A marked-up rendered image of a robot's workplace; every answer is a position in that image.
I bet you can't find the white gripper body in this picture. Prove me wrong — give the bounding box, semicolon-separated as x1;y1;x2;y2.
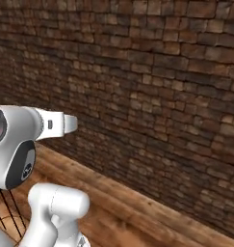
64;114;79;135

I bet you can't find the black wire stool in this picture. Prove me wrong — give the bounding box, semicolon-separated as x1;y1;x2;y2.
0;188;28;244

